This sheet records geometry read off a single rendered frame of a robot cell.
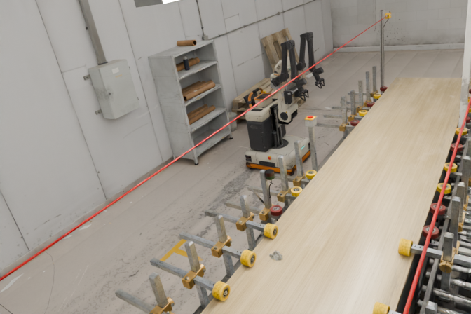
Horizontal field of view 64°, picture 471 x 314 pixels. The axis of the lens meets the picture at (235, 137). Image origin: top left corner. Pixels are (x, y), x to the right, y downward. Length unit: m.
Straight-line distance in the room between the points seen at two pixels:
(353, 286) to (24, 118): 3.41
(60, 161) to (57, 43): 1.25
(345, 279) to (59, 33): 3.64
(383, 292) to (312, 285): 0.32
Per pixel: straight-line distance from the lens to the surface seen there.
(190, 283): 2.07
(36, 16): 4.39
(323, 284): 2.02
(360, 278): 2.05
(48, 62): 4.39
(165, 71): 5.00
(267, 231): 2.26
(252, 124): 4.57
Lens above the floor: 2.35
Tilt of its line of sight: 23 degrees down
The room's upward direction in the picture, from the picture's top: 10 degrees counter-clockwise
